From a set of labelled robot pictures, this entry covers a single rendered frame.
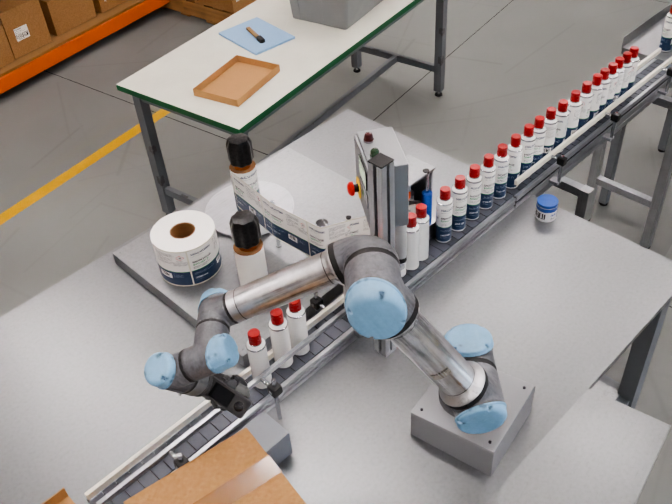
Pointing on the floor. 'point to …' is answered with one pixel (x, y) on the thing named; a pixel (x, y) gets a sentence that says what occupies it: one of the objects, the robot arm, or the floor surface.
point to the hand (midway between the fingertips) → (247, 397)
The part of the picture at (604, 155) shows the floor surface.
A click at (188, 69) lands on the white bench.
